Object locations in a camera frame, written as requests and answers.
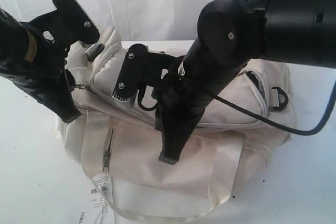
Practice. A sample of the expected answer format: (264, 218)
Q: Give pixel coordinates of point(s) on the cream duffel bag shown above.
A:
(160, 171)

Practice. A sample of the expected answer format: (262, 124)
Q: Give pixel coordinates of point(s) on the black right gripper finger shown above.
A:
(174, 138)

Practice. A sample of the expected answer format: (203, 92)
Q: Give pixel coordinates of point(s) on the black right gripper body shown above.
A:
(180, 101)

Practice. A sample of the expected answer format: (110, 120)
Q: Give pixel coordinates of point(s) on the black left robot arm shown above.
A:
(37, 67)

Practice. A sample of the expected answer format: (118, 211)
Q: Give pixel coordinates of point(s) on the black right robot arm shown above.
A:
(229, 34)

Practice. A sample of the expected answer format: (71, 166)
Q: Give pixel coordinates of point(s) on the white paper price tag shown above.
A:
(98, 210)

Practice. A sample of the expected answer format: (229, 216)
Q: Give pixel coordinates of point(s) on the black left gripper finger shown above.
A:
(61, 101)

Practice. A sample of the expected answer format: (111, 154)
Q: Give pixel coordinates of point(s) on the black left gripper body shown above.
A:
(32, 62)

